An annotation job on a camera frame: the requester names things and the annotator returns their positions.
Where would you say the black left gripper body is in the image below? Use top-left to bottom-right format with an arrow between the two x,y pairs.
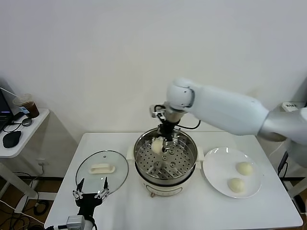
75,193 -> 104,217

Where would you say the clear cup with blue label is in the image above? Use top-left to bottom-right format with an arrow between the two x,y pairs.
13,96 -> 30,115

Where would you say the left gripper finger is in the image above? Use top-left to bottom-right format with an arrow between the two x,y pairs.
94,176 -> 110,201
72,177 -> 85,200

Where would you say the black floor cable coil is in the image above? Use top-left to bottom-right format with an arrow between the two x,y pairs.
12,171 -> 58,218

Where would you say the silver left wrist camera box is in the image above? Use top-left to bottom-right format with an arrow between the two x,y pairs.
66,215 -> 85,230

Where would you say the white printed label box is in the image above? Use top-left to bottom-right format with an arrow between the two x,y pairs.
282,102 -> 298,112

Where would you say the cream electric cooker base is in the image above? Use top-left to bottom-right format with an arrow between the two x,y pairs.
127,153 -> 204,198

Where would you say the steel perforated steamer basket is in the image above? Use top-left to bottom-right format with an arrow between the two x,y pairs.
126,127 -> 205,181

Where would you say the white steamed baozi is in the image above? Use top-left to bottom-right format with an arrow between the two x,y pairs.
227,177 -> 246,194
152,137 -> 164,154
236,161 -> 254,176

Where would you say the white side table with laptop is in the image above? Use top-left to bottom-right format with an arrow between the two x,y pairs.
0,108 -> 80,214

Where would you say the glass lid with cream handle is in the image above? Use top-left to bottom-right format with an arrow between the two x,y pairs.
75,150 -> 130,195

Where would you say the black cable with adapter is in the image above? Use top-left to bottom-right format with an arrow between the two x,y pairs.
278,150 -> 290,178

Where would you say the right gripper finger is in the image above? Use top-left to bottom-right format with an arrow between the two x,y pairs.
162,139 -> 173,153

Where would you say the white round plate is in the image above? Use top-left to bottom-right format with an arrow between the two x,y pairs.
202,147 -> 262,199

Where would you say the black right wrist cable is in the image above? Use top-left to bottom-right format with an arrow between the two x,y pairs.
177,119 -> 201,130

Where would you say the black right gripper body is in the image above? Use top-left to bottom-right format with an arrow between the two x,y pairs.
158,122 -> 175,143

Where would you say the black laptop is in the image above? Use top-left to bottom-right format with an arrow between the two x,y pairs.
0,87 -> 15,134

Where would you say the iced coffee plastic cup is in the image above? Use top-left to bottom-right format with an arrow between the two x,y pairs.
23,93 -> 40,120

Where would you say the black computer mouse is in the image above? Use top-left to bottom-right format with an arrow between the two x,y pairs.
2,130 -> 23,149

